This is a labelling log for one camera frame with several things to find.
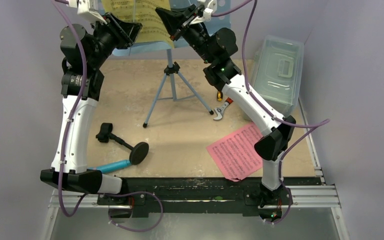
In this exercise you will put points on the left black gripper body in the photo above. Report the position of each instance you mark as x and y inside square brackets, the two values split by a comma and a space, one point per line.
[106, 39]

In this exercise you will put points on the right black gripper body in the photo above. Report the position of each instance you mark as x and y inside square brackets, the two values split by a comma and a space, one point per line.
[184, 24]

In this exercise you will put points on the yellow sheet music page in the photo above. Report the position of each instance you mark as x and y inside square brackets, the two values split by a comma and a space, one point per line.
[143, 12]

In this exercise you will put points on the light blue music stand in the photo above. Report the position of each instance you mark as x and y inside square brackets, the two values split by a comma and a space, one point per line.
[172, 68]

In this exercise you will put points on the pink sheet music page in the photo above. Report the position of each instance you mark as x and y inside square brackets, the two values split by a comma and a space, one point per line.
[235, 155]

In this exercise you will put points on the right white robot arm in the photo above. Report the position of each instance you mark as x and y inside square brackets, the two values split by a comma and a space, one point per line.
[223, 74]

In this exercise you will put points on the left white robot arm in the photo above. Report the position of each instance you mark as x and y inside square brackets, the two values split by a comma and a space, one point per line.
[84, 54]

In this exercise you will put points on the yellow black screwdriver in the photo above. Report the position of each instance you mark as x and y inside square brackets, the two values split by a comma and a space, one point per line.
[219, 96]

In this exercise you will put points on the clear plastic storage box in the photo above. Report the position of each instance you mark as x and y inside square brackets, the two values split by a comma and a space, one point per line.
[277, 72]

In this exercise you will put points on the black microphone desk stand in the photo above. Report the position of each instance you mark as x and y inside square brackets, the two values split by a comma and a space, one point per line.
[137, 153]

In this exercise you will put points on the teal microphone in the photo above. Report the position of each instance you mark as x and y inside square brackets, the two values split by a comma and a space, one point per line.
[112, 167]

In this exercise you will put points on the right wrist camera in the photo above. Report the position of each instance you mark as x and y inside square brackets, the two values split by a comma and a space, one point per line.
[208, 8]

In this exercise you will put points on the red handled adjustable wrench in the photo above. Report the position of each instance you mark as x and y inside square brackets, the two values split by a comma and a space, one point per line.
[220, 110]

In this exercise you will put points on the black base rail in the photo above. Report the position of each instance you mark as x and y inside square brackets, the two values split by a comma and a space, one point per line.
[203, 195]

